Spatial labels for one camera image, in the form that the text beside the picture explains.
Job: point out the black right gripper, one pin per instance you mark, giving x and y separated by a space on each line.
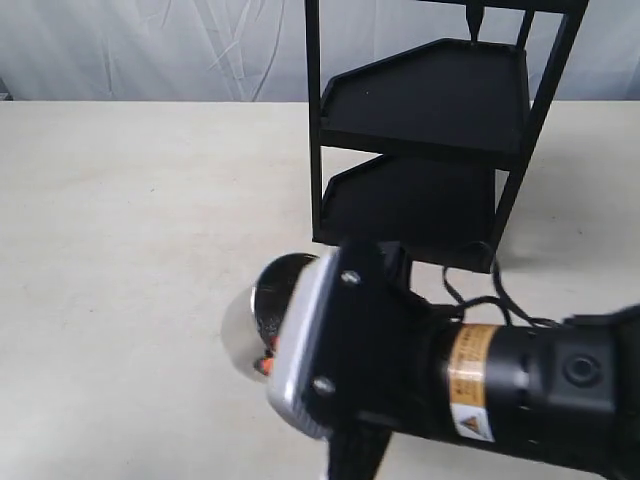
375 365

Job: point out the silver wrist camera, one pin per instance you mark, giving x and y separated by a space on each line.
311 376

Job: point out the black two-tier rack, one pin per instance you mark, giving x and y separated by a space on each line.
429 147

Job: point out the stainless steel mug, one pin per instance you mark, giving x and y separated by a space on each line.
255 315

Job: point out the white backdrop cloth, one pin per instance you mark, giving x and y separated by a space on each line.
200 50

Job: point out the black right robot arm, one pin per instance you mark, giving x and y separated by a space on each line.
561 393

